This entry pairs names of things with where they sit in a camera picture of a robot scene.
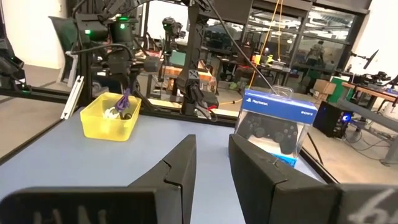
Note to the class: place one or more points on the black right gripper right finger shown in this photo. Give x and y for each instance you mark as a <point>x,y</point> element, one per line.
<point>264,186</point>

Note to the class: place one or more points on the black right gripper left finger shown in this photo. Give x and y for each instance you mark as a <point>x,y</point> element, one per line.
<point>177,174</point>

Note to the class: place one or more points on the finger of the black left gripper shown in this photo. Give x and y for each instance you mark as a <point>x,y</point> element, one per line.
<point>128,83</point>
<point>124,82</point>

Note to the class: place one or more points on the clear plastic bag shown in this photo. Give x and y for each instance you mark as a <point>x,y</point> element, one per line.
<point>110,114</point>

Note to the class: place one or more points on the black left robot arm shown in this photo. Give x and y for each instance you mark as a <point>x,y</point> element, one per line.
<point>102,34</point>

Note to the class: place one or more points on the yellow plastic bin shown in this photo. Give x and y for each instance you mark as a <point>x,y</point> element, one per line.
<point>107,124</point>

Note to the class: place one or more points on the white aluminium extrusion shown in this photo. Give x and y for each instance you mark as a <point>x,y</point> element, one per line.
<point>72,98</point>

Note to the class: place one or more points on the blue PlayStation controller box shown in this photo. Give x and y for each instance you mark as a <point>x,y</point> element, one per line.
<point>273,124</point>

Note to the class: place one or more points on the black computer tower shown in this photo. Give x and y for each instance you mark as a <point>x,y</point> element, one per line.
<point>329,119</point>

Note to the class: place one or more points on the cardboard box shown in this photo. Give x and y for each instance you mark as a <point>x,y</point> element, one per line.
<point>324,86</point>

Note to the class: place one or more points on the wooden work table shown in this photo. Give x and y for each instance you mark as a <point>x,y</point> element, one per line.
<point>370,91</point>

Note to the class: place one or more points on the person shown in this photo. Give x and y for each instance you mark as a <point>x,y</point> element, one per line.
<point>315,53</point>

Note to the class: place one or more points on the black frame post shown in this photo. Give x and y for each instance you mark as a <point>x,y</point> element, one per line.
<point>194,62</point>

